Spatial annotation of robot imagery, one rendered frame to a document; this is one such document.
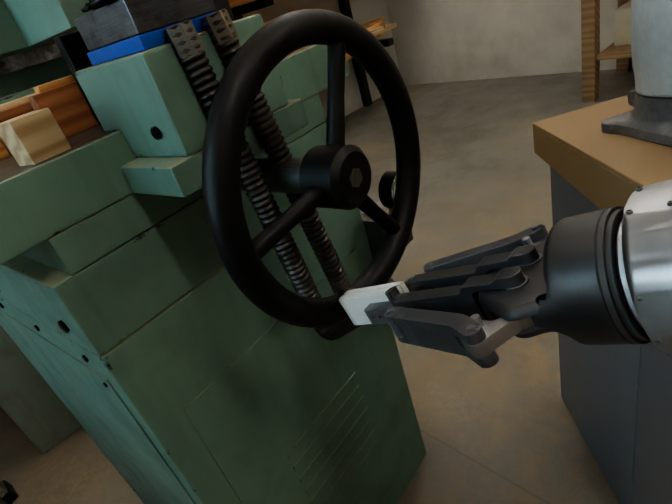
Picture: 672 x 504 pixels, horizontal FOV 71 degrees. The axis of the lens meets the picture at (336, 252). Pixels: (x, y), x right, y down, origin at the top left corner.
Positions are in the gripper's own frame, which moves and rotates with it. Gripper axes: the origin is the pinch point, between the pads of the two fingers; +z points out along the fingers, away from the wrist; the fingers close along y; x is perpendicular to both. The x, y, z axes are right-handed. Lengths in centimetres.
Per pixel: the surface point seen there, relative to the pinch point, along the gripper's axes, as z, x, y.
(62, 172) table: 17.6, -23.6, 9.1
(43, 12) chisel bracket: 28, -42, -3
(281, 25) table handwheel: -2.0, -23.1, -4.6
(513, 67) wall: 131, 21, -344
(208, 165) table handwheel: 1.1, -16.9, 5.9
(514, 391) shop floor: 37, 64, -54
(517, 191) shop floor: 70, 51, -159
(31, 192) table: 17.8, -23.2, 12.2
